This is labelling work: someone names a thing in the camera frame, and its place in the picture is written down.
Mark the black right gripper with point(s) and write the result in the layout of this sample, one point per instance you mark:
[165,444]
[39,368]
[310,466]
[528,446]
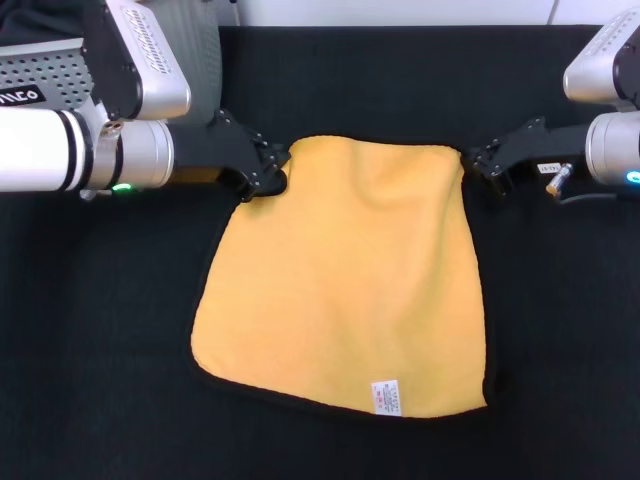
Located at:
[540,145]

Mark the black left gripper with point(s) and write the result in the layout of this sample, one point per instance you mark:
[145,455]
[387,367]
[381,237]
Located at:
[220,155]

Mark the yellow towel with black hem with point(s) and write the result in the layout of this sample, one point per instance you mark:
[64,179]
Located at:
[350,280]

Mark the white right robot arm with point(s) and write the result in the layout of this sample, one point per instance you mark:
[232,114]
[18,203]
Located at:
[610,150]

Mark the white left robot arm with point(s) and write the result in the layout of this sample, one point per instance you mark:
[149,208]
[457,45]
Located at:
[50,145]

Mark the grey perforated storage box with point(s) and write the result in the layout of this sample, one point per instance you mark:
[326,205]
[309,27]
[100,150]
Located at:
[45,75]

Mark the black tablecloth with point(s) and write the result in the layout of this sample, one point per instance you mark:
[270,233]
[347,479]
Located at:
[100,375]

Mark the black cloth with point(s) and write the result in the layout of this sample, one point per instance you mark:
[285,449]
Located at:
[40,20]

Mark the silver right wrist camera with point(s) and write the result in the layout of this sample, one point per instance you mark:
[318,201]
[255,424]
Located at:
[595,65]

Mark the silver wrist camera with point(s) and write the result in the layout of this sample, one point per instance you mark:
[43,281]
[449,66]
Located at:
[150,60]
[595,65]

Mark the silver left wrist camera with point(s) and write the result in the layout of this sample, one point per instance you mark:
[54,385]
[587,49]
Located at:
[150,60]

